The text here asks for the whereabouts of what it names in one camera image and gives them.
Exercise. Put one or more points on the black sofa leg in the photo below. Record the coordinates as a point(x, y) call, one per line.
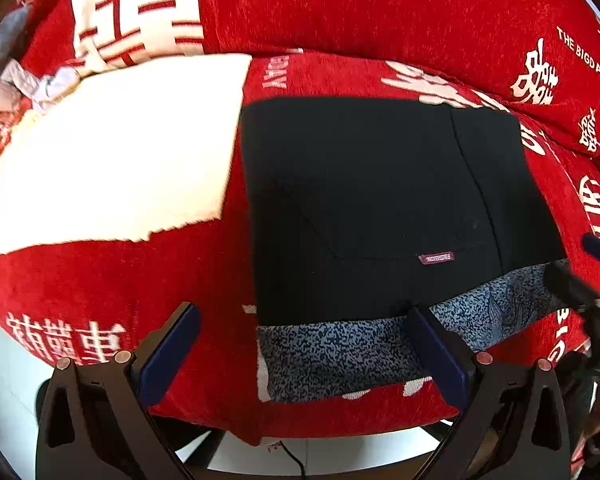
point(205, 452)

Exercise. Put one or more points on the grey crumpled cloth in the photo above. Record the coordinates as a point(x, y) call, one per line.
point(10, 60)

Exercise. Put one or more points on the red printed sofa back cushion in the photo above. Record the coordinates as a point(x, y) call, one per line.
point(355, 10)

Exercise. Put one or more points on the black pants with speckled waistband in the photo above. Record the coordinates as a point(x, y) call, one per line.
point(370, 185)

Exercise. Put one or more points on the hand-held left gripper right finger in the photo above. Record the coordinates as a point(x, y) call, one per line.
point(437, 355)

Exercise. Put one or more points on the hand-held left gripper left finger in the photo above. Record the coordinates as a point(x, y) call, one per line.
point(172, 355)

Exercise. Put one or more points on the red printed sofa seat cover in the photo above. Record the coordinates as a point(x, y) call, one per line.
point(120, 285)

